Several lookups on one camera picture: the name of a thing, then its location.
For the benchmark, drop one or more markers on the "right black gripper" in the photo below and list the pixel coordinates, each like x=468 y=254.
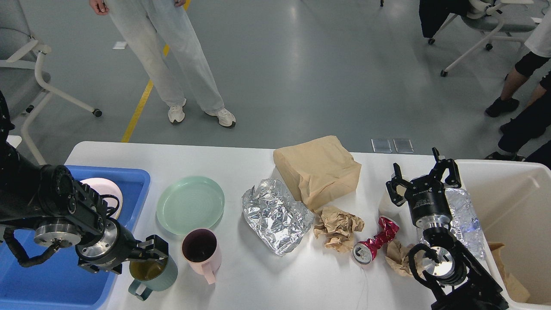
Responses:
x=426 y=197

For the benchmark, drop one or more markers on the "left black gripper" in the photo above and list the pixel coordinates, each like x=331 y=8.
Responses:
x=115 y=247

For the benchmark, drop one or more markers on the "teal mug yellow inside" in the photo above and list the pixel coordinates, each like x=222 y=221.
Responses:
x=150 y=276

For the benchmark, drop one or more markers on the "pink mug dark inside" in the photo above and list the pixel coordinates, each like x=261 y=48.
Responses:
x=201 y=250

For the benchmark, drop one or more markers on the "mint green plate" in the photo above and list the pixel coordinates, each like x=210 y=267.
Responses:
x=190 y=203

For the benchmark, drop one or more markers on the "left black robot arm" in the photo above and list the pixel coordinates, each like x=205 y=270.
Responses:
x=44 y=209

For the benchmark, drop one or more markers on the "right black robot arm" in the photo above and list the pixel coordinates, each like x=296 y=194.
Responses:
x=442 y=263

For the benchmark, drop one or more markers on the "white paper cup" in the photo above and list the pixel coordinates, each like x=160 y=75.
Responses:
x=399 y=214

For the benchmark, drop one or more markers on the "crushed clear plastic bottle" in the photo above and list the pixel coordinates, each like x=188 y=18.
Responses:
x=465 y=225

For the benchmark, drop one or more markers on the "small crumpled brown paper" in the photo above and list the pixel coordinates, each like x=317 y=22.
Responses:
x=397 y=258

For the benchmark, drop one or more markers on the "pink plate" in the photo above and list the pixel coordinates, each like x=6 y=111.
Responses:
x=110 y=192

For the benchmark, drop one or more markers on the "blue plastic tray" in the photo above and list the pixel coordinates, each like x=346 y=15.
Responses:
x=59 y=283

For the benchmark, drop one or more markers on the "white waste bin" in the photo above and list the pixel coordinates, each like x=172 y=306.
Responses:
x=512 y=202

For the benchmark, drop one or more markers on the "crushed red can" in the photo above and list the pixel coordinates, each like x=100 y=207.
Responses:
x=364 y=252

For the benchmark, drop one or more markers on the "crumpled brown paper ball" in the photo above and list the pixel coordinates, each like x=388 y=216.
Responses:
x=338 y=227

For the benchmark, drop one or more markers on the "brown paper bag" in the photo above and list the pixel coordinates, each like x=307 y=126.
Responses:
x=318 y=172

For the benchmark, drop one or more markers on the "seated person in black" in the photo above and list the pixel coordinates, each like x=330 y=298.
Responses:
x=536 y=117

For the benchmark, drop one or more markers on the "brown paper in bin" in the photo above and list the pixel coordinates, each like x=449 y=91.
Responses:
x=515 y=289

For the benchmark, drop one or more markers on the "crumpled aluminium foil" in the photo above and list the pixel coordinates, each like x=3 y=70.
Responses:
x=277 y=218

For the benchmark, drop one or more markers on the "white side table edge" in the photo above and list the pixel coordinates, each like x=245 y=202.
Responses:
x=14 y=140

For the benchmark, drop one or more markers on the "black jacket on chair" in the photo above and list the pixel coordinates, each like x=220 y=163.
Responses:
x=433 y=13

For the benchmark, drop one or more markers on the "grey office chair right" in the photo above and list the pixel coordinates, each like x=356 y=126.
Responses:
x=488 y=18

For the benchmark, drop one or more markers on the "grey office chair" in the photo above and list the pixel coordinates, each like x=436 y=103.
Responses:
x=488 y=18
x=24 y=84

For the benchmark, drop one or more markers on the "grey office chair left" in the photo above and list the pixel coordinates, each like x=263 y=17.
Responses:
x=24 y=84

